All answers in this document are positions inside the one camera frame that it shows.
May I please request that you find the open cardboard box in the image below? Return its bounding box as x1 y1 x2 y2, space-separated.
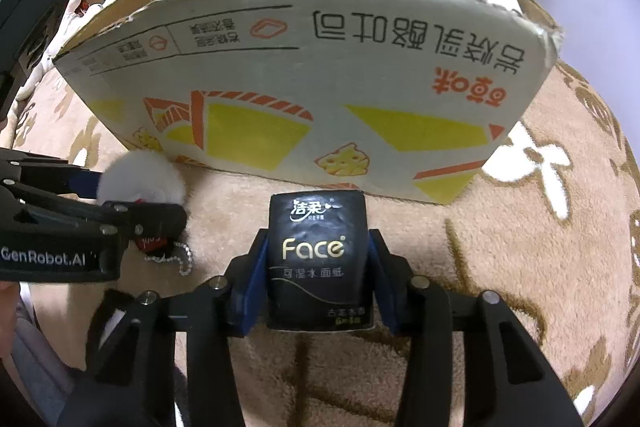
54 0 563 205

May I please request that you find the beige floral blanket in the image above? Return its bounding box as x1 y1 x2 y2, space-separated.
1 61 639 426

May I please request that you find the person's left hand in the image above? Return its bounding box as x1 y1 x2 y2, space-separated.
0 282 20 310

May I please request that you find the black Face tissue pack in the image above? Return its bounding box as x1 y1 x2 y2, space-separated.
266 190 373 333

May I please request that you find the purple sleeve clothing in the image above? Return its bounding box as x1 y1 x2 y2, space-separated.
11 297 77 426

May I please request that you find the white fluffy keychain plush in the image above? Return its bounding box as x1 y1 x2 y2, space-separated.
96 150 193 277

